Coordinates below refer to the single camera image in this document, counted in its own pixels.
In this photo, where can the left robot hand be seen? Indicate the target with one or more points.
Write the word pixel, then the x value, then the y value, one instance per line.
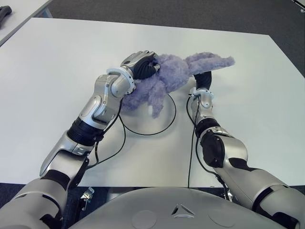
pixel 140 65

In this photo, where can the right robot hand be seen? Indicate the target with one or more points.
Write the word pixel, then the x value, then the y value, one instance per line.
pixel 204 80

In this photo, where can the purple plush doll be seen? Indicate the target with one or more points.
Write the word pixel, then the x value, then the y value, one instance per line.
pixel 171 76

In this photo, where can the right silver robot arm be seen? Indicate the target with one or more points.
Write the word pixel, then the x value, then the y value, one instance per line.
pixel 233 150

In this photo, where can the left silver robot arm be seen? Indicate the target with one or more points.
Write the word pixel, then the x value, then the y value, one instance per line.
pixel 83 128

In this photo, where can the white plate black rim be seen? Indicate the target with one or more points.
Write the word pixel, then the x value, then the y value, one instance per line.
pixel 143 124

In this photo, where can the white corner table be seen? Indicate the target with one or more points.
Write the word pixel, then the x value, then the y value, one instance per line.
pixel 299 3

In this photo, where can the white side table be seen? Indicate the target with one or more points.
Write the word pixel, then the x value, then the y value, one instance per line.
pixel 21 16

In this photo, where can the metal table clamp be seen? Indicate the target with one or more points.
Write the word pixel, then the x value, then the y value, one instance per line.
pixel 87 195

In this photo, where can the silver robot torso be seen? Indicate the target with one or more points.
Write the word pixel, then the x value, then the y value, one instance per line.
pixel 143 210

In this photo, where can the black object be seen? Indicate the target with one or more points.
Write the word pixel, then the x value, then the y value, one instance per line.
pixel 5 11

